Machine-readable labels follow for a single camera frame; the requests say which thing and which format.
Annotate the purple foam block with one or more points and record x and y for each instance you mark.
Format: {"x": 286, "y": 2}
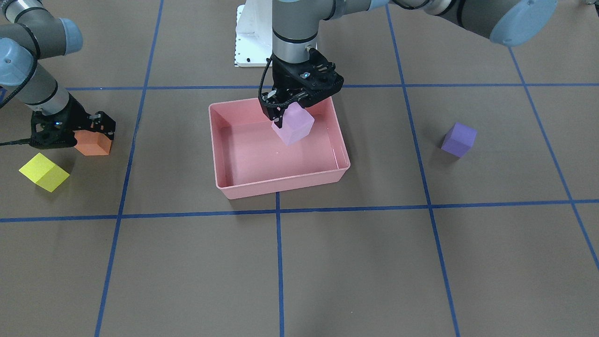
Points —
{"x": 459, "y": 140}

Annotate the pink plastic bin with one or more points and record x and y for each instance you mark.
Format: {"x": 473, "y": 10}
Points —
{"x": 251, "y": 160}

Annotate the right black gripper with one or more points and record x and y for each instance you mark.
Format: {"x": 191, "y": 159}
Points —
{"x": 71, "y": 113}

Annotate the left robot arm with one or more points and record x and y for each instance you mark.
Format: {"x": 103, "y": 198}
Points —
{"x": 503, "y": 22}

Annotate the orange foam block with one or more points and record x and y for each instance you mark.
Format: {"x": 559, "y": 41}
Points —
{"x": 92, "y": 143}

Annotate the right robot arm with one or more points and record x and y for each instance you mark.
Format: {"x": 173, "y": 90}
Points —
{"x": 32, "y": 34}

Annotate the yellow foam block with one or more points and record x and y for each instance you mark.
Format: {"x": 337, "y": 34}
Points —
{"x": 44, "y": 172}

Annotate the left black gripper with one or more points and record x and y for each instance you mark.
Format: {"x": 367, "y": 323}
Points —
{"x": 283, "y": 76}

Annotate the pink foam block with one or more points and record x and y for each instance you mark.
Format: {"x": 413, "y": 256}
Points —
{"x": 297, "y": 124}

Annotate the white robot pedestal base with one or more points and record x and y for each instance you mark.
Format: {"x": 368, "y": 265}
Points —
{"x": 252, "y": 42}

